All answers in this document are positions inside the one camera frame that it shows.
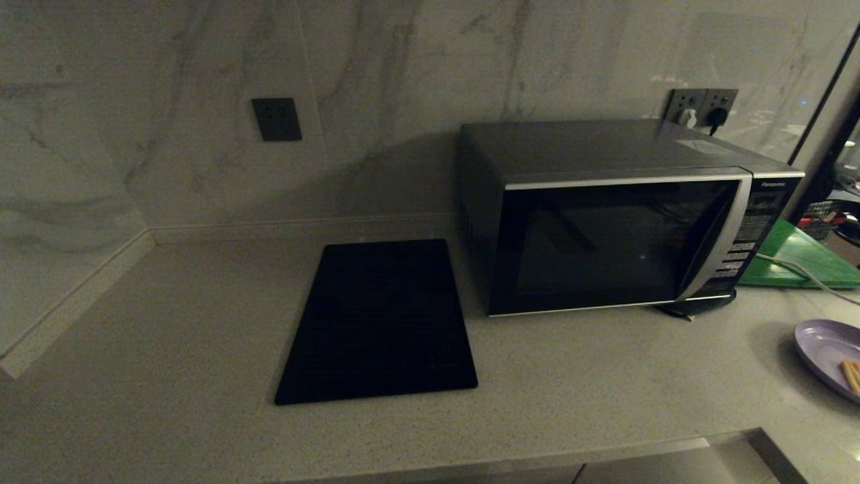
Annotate black glass microwave door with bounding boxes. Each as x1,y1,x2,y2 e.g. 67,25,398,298
489,176,753,317

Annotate purple plate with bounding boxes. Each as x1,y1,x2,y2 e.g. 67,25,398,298
794,319,860,404

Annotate silver black microwave oven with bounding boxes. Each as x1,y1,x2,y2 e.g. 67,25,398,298
458,120,806,318

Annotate black induction cooktop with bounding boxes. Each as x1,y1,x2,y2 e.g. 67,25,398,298
274,239,479,406

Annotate white cabinet front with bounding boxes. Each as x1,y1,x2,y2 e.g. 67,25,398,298
576,430,783,484

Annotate green cutting board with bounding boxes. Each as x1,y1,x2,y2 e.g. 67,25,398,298
739,218,860,290

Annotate dark single wall socket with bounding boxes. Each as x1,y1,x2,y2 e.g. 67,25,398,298
251,98,303,142

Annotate double wall socket with plugs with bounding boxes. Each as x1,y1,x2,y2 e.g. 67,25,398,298
665,89,707,126
699,89,739,130

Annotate white power cable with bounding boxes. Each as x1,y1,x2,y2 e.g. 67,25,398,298
756,252,860,307

